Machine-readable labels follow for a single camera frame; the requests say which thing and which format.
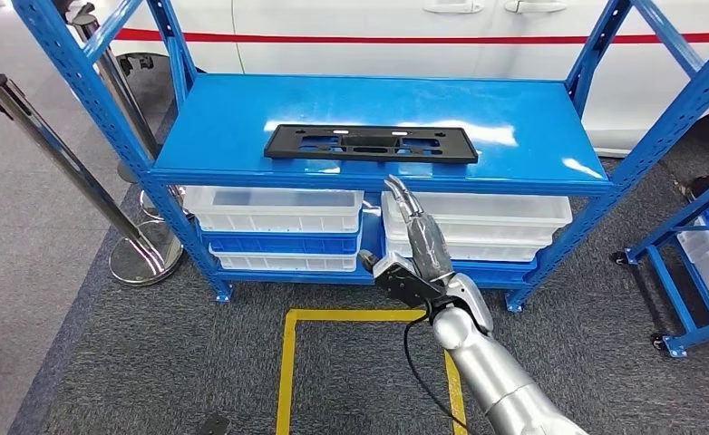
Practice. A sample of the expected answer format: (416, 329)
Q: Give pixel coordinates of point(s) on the blue metal shelf rack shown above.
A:
(390, 102)

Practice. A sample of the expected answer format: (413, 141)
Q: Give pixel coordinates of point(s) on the black round stand base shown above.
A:
(132, 173)

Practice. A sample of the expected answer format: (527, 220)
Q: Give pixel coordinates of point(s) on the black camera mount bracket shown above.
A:
(411, 291)

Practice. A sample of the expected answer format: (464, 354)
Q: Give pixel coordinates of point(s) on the white car red stripe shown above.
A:
(360, 18)

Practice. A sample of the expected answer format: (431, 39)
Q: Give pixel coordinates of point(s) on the long black plastic part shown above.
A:
(464, 147)

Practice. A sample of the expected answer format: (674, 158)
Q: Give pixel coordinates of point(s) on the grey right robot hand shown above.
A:
(429, 249)

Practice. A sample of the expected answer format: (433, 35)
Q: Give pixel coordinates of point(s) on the yellow floor tape square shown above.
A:
(285, 372)

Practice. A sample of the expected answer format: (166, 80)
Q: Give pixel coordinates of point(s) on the chrome stanchion post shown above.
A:
(114, 78)
(60, 156)

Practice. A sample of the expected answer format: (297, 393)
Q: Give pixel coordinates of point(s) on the blue wheeled shelf cart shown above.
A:
(667, 300)

